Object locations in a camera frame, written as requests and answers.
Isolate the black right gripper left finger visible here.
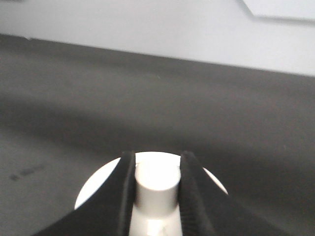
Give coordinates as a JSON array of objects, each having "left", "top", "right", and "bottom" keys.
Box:
[{"left": 37, "top": 151, "right": 135, "bottom": 236}]

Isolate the glass jar with white lid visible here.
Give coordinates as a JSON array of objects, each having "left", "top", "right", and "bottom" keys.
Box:
[{"left": 74, "top": 151, "right": 229, "bottom": 236}]

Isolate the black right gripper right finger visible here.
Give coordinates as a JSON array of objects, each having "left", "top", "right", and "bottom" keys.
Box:
[{"left": 180, "top": 151, "right": 288, "bottom": 236}]

